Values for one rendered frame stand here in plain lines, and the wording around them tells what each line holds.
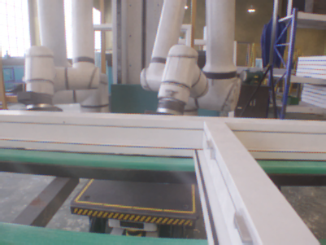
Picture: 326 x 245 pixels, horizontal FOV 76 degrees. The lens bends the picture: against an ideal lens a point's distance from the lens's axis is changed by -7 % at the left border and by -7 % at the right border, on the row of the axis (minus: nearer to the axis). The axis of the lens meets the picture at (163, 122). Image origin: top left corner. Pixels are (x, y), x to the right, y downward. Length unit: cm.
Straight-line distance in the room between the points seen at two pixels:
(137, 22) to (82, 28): 47
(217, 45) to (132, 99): 56
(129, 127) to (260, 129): 27
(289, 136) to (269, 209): 34
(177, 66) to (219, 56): 38
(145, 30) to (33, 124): 92
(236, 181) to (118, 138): 31
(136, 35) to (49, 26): 46
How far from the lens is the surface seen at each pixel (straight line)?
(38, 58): 79
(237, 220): 20
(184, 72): 63
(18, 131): 59
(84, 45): 92
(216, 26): 97
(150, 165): 43
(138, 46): 132
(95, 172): 46
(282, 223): 20
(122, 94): 127
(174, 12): 89
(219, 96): 99
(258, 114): 412
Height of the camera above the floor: 105
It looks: 15 degrees down
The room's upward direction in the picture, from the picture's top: 1 degrees clockwise
